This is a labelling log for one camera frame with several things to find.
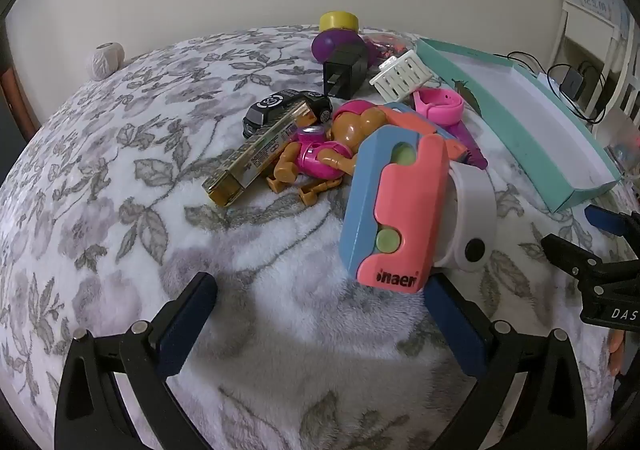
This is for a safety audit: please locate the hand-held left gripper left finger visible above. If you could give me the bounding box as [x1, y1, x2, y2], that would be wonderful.
[54, 271, 218, 450]

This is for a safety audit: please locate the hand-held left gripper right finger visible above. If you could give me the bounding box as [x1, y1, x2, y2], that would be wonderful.
[422, 275, 583, 450]

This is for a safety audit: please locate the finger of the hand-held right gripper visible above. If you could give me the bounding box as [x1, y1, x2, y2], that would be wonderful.
[541, 232, 608, 283]
[584, 204, 640, 241]

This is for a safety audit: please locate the white smart watch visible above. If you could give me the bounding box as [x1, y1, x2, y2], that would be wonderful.
[432, 162, 498, 273]

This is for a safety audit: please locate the orange blue toy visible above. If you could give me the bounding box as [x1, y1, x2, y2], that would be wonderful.
[339, 125, 451, 291]
[382, 102, 471, 165]

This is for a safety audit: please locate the teal-rimmed white tray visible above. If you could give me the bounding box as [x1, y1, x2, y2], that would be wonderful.
[416, 37, 621, 215]

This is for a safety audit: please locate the gold patterned box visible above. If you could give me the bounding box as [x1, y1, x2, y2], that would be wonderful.
[202, 102, 318, 208]

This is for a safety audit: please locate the pink wristband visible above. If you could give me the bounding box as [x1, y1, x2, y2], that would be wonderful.
[412, 87, 463, 127]

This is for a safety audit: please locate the pink doll figure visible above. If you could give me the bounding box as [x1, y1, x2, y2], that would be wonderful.
[265, 100, 386, 205]

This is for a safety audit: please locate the black toy car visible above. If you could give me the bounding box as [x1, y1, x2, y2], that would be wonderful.
[242, 88, 333, 139]

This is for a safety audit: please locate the white hair claw clip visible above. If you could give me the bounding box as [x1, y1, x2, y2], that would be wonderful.
[370, 50, 433, 101]

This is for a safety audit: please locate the black plug charger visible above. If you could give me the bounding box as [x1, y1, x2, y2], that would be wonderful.
[322, 44, 370, 99]

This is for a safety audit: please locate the person's right hand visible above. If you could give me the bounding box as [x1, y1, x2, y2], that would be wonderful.
[606, 332, 628, 377]

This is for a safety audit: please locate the clear jar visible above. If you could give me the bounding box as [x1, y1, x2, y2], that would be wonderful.
[597, 110, 640, 175]

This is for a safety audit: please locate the white power strip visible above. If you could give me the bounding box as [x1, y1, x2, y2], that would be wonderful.
[535, 72, 596, 123]

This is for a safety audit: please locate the black power adapter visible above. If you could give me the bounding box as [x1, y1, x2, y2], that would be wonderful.
[560, 67, 586, 95]

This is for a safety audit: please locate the grey floral blanket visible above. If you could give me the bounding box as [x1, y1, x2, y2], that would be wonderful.
[0, 24, 640, 450]

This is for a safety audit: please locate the white wooden chair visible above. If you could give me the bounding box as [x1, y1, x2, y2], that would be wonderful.
[552, 0, 640, 123]

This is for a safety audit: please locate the round tin of colourful bands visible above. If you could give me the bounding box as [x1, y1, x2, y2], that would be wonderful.
[361, 32, 418, 68]

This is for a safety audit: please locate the white yarn ball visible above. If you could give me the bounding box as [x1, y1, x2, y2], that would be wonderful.
[86, 42, 126, 80]

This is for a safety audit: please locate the brown wooden furniture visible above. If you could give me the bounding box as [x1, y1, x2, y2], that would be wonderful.
[0, 64, 37, 143]

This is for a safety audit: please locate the purple toy with yellow cap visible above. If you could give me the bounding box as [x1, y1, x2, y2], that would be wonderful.
[311, 11, 371, 65]

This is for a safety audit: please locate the black cable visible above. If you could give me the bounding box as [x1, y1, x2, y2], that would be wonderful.
[507, 50, 608, 125]

